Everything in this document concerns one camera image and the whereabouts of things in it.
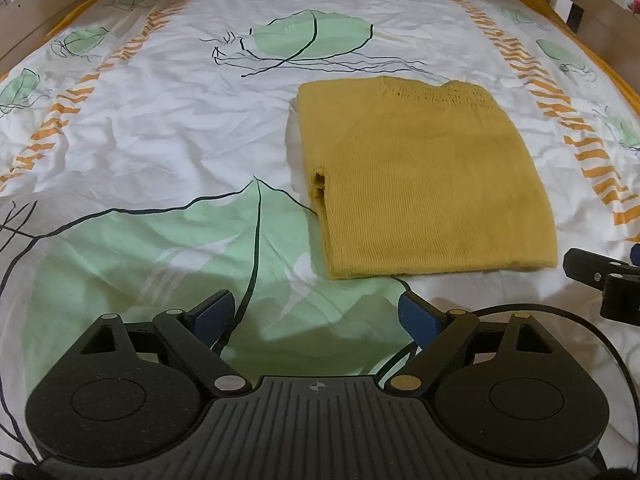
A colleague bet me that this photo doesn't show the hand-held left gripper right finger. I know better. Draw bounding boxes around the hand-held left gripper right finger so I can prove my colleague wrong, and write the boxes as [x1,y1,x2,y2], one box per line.
[388,290,556,396]

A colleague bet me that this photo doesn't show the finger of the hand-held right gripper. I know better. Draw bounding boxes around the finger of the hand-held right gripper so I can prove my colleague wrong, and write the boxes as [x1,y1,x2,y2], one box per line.
[562,244,640,321]

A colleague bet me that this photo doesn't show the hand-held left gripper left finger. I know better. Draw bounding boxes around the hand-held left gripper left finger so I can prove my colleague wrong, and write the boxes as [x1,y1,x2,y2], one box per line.
[75,288,253,395]

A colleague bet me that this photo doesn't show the yellow knitted sweater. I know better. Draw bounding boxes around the yellow knitted sweater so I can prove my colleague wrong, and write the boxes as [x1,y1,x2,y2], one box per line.
[285,76,559,281]

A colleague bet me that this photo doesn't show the white leaf printed duvet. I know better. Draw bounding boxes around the white leaf printed duvet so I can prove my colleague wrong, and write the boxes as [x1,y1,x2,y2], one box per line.
[0,0,640,466]

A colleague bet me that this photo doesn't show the black cable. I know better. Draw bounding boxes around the black cable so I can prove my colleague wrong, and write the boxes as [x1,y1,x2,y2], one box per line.
[372,302,640,402]

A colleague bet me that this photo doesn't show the wooden bed frame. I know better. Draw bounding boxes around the wooden bed frame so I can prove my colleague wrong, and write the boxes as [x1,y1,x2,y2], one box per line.
[0,0,640,77]

